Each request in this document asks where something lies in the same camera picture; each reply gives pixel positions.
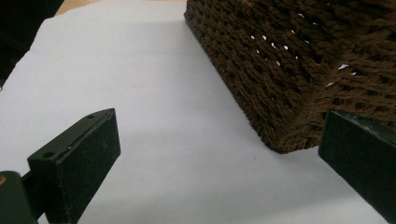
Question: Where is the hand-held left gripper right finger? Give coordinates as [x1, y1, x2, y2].
[318, 109, 396, 224]

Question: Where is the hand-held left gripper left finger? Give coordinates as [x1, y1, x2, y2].
[21, 107, 121, 224]

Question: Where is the brown woven basket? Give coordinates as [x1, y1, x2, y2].
[183, 0, 396, 155]

